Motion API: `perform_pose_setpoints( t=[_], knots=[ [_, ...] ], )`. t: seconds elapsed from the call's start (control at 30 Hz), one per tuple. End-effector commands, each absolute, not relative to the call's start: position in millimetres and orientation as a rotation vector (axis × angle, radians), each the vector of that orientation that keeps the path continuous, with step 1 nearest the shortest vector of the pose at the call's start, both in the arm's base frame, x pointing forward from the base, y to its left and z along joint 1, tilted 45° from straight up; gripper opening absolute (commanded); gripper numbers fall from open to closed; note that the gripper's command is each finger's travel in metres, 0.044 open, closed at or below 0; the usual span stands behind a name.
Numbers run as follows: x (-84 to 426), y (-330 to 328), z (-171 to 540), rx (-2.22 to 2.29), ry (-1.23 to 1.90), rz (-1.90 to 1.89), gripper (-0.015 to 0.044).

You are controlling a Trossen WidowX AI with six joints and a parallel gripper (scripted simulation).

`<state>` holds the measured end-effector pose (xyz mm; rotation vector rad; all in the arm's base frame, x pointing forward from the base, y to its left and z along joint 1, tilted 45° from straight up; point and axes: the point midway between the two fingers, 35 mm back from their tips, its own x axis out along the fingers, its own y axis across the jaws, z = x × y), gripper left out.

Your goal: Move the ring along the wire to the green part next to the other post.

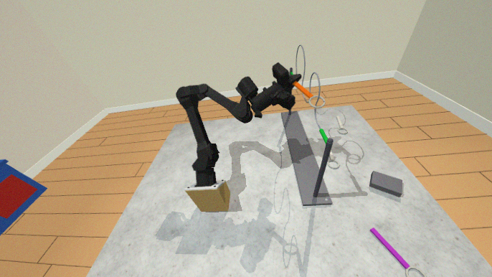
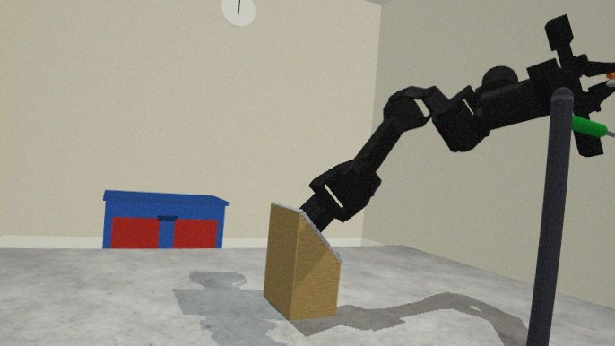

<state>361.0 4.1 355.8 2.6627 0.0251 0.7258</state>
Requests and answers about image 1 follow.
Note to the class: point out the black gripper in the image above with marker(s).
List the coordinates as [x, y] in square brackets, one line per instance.
[284, 79]

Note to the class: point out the orange handle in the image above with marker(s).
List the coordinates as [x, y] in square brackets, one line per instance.
[304, 91]

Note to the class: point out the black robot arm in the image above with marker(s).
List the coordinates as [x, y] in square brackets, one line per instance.
[207, 153]

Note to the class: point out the purple handle with grey ring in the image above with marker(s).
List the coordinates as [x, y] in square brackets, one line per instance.
[395, 253]

